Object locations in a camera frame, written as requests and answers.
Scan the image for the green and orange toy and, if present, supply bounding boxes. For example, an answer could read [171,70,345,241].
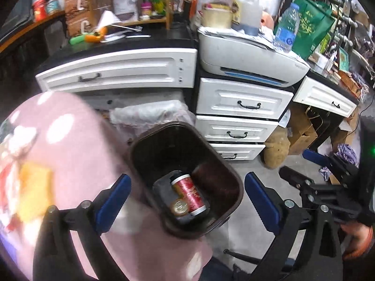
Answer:
[69,26,107,45]

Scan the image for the white paper cone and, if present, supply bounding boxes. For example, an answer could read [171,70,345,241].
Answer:
[95,10,122,31]

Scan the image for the wide white desk drawer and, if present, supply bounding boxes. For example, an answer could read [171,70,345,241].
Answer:
[35,48,198,93]

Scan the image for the translucent plastic jug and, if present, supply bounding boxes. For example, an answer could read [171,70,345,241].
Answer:
[231,0,263,36]

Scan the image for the brown box with white hooks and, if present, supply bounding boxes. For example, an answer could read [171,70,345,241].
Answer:
[64,0,94,37]

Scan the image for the red drink can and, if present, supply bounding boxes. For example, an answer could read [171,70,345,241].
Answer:
[170,173,209,215]

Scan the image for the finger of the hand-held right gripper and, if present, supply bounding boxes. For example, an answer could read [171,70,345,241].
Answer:
[278,166,364,221]
[302,149,359,182]

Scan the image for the colourful toy figure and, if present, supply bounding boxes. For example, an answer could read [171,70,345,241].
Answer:
[141,0,166,16]

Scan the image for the curved wooden ledge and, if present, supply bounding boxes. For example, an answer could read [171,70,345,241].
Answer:
[0,9,65,54]

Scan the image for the wooden desk shelf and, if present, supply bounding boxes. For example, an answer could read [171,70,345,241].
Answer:
[89,0,172,30]

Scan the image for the clear water bottle blue label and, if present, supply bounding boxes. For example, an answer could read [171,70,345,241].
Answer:
[274,2,301,54]

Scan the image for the green shopping bag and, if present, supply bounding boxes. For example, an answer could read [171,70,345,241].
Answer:
[290,0,336,60]

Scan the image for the purple cloth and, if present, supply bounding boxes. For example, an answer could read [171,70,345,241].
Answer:
[319,143,359,182]

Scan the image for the person's right hand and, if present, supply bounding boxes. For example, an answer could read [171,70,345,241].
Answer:
[340,221,375,261]

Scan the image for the white plastic bag liner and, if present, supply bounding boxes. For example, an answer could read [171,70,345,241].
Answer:
[110,100,196,141]

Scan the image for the gold lid can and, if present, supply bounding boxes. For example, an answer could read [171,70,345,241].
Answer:
[171,199,191,217]

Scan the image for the black chair base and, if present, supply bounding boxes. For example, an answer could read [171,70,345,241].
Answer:
[223,249,293,273]

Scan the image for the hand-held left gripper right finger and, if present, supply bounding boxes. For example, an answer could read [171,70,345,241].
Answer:
[244,171,343,281]

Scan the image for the middle white pedestal drawer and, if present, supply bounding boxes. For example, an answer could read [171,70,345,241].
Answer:
[195,115,279,144]

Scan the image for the red canister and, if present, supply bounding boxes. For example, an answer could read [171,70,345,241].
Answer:
[32,0,49,22]

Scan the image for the large white pedestal drawer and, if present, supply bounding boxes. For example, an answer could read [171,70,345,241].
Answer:
[196,78,294,120]

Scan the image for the beige round tub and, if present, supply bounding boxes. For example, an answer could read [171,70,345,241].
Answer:
[202,6,233,27]

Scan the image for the brown plastic trash bin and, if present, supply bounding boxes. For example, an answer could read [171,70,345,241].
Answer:
[128,121,245,238]

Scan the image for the white printer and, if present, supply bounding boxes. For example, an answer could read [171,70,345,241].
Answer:
[198,25,310,88]

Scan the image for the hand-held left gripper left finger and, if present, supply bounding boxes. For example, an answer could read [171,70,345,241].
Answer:
[32,173,132,281]

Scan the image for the burlap sack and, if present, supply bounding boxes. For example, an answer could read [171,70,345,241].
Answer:
[264,127,291,169]

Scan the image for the small white pedestal drawer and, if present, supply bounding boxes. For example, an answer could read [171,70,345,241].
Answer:
[209,142,266,161]

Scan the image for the pink dotted blanket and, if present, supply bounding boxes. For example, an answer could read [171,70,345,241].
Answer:
[0,91,213,281]

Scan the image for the white side desk drawer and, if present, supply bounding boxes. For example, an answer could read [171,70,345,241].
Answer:
[292,76,358,118]

